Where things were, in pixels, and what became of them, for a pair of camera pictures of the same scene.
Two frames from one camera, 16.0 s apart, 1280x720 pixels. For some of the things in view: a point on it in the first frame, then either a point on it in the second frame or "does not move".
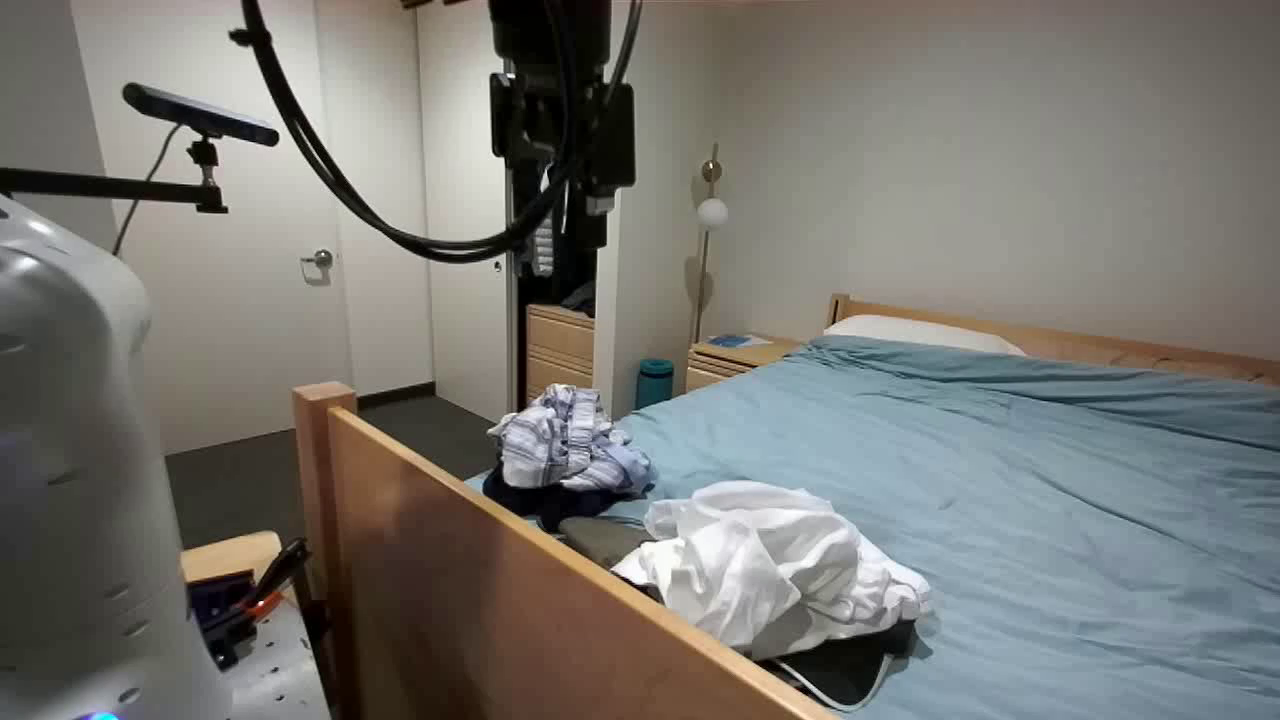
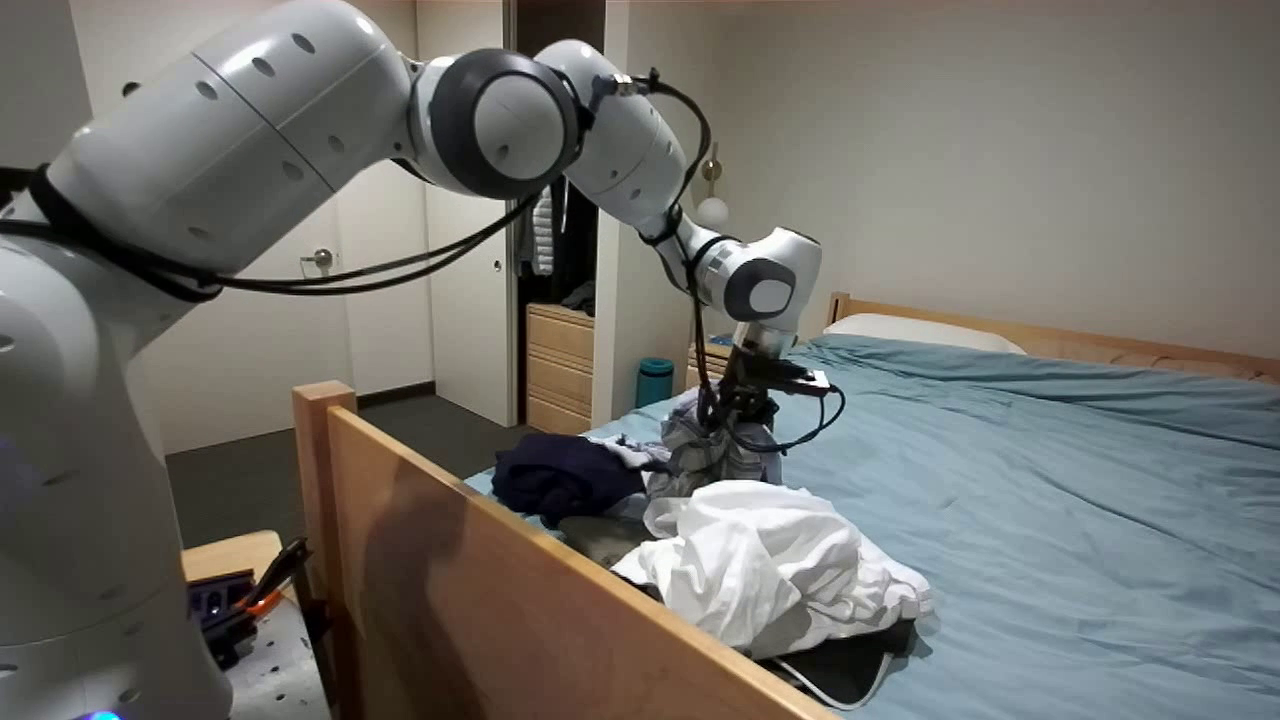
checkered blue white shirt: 567,441 -> 705,452
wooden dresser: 557,349 does not move
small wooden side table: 229,556 does not move
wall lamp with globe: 709,216 does not move
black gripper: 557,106 -> 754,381
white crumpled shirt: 768,571 does not move
